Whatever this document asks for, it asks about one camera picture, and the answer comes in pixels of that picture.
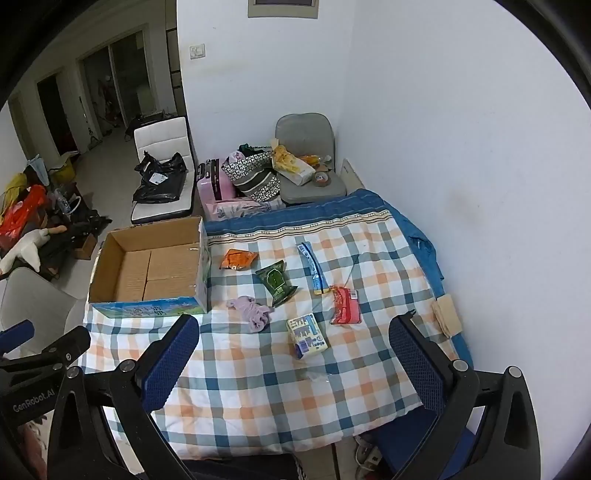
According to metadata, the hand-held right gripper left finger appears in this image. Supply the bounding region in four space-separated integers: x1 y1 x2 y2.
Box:
47 314 201 480

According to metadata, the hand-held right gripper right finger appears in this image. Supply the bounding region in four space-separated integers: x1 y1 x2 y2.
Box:
389 313 542 480

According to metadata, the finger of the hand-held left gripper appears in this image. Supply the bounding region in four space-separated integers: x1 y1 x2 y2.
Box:
0 326 92 376
0 319 36 355

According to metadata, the pale grey round chair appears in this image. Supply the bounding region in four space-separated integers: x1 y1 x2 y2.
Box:
0 267 79 343

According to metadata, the beige cardboard piece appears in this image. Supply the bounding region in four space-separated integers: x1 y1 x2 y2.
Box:
431 295 463 338

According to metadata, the white plush goose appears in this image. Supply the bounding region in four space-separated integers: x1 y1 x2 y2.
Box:
0 228 51 273

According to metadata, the red snack packet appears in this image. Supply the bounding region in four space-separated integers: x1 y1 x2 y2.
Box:
329 285 362 326

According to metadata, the open cardboard box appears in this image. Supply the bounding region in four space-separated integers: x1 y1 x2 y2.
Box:
88 216 212 316

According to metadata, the purple cloth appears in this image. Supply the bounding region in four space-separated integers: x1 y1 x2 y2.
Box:
226 296 274 333

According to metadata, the white power strip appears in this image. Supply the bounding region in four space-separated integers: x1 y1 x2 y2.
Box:
354 436 382 468

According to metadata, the plaid blanket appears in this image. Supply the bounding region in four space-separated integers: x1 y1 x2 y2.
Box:
76 210 462 460

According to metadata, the yellow blue tissue pack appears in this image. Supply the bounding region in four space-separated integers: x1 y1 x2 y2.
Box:
286 312 328 361

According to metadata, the dark cloth pile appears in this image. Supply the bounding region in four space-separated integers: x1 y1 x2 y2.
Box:
41 207 112 278

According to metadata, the orange snack packet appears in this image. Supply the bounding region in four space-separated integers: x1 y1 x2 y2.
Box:
219 248 258 271

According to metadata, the red plastic bag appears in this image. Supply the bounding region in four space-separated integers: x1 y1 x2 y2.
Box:
0 185 49 250

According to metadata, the green snack packet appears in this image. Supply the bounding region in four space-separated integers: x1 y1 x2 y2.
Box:
255 260 299 308

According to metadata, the long blue packet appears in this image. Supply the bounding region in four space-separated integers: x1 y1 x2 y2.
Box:
297 242 330 295

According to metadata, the pink printed cloth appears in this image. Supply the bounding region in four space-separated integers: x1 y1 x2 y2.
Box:
205 198 265 220

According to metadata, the black plastic bag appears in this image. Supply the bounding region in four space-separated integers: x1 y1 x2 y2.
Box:
133 150 189 204

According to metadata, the pink suitcase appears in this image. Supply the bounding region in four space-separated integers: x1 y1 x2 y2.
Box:
196 158 259 217

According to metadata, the white board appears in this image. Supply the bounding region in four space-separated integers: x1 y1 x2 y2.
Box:
340 158 366 193

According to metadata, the patterned tote bag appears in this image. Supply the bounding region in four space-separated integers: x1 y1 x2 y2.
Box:
222 148 283 203

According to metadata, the white chair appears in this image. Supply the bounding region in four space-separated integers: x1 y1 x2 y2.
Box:
130 116 194 226

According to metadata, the yellow plastic bag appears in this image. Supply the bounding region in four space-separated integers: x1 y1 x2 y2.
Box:
270 145 317 186

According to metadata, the sliding glass door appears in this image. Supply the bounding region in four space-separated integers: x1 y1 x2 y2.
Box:
76 27 151 140

